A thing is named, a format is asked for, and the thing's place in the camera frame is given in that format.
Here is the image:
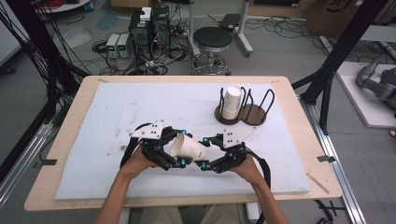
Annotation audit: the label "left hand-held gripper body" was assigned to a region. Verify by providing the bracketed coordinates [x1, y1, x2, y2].
[128, 119, 178, 172]

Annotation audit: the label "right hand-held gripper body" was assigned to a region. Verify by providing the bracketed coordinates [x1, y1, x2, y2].
[214, 126, 258, 175]

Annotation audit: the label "printed white paper cup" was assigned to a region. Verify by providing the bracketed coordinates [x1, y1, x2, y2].
[170, 133, 209, 162]

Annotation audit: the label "brown wire cup holder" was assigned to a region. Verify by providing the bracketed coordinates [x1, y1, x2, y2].
[214, 87, 276, 127]

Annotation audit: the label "person's right hand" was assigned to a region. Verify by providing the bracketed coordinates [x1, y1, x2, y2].
[229, 153, 266, 189]

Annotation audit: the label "person's left hand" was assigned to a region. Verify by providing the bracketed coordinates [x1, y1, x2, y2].
[119, 144, 161, 180]

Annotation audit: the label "plain white paper cup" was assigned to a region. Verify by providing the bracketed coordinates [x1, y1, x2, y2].
[221, 107, 241, 121]

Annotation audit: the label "stack of white cups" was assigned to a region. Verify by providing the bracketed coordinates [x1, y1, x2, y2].
[222, 86, 244, 111]

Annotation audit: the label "white foam mat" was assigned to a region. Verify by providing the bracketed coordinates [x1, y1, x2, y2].
[54, 82, 311, 201]

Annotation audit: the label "person's beige pants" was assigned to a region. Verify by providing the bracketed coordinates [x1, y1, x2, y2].
[129, 203, 250, 224]

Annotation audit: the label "white table leg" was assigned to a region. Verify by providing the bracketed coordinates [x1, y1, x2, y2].
[245, 203, 262, 224]

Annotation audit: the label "wooden table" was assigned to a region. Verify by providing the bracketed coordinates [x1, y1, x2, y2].
[23, 75, 344, 213]

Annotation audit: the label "thin wooden stick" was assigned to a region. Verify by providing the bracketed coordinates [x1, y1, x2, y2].
[305, 173, 331, 195]

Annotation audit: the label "black tape piece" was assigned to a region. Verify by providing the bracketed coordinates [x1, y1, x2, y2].
[33, 159, 59, 170]
[317, 154, 337, 163]

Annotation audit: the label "black round stool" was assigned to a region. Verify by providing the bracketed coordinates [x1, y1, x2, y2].
[190, 26, 233, 77]

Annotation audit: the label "black computer tower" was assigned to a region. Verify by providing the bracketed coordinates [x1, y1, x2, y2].
[128, 10, 154, 61]
[151, 5, 172, 50]

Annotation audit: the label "grey power supply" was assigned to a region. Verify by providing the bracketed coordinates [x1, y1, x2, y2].
[117, 33, 132, 60]
[106, 33, 121, 59]

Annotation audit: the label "white metal stand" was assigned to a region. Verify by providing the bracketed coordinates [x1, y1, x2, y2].
[186, 0, 255, 58]

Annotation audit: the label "black clamp parts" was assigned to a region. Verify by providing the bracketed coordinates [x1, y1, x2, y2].
[313, 199, 347, 224]

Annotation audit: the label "black flat device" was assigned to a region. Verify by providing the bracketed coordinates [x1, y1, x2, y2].
[219, 13, 242, 33]

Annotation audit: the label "small white box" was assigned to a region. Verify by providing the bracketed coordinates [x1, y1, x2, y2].
[139, 7, 153, 22]

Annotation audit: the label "white platform board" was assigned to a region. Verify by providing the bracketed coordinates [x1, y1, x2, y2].
[335, 60, 396, 129]

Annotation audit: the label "cardboard box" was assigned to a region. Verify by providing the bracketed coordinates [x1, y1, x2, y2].
[306, 0, 396, 39]

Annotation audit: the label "black left gripper strap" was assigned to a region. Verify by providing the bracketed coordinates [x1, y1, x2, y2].
[120, 122, 154, 170]

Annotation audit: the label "black gripper strap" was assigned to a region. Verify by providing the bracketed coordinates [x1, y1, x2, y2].
[120, 122, 154, 170]
[245, 148, 273, 224]

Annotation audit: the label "black right gripper strap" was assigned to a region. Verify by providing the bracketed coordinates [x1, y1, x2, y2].
[245, 148, 273, 224]

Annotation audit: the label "tangle of floor cables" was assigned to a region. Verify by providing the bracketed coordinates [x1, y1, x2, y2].
[90, 36, 194, 77]

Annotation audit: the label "aluminium rail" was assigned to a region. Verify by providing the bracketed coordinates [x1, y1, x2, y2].
[298, 95, 368, 224]
[0, 122, 54, 209]

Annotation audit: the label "black floor cables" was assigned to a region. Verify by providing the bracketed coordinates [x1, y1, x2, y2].
[245, 15, 332, 58]

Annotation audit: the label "black metal frame with cables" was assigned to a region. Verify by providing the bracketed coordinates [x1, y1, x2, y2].
[0, 0, 91, 185]

